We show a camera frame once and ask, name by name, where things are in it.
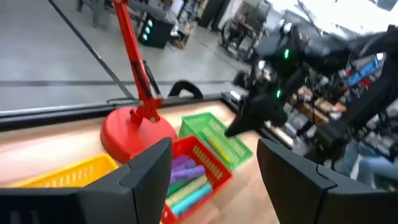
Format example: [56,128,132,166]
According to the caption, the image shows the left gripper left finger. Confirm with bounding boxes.
[0,137,173,224]

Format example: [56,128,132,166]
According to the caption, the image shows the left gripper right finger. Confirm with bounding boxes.
[256,138,398,224]

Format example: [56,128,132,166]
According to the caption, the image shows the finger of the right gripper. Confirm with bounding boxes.
[232,71,251,91]
[224,105,254,138]

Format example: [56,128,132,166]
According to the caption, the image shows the slim yellow highlighter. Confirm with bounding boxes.
[207,136,234,165]

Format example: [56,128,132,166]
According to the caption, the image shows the green highlighter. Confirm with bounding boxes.
[166,179,192,197]

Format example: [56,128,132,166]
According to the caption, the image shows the purple highlighter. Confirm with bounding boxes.
[169,165,206,184]
[172,154,190,167]

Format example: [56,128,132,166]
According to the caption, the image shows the cyan Sharpie highlighter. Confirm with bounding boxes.
[170,182,214,217]

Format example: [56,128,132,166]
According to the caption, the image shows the chunky purple marker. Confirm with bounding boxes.
[172,159,197,172]

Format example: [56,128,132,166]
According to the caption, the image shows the green plastic basket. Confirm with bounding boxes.
[178,111,254,171]

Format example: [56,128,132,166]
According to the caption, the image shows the red plastic basket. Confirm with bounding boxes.
[160,135,234,224]

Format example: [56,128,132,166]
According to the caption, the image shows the red desk lamp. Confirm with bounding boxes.
[99,0,178,164]

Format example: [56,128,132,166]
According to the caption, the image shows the yellow plastic basket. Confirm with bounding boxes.
[11,154,119,189]

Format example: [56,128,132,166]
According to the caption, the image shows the person's leg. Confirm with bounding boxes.
[337,141,398,190]

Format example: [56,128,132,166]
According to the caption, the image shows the black computer tower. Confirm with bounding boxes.
[137,12,175,49]

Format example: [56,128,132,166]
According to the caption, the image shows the black frame handle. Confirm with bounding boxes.
[167,80,205,100]

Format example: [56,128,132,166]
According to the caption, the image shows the black lamp cord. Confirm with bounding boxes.
[142,60,162,96]

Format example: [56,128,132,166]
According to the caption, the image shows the black aluminium table frame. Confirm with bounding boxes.
[0,90,296,150]

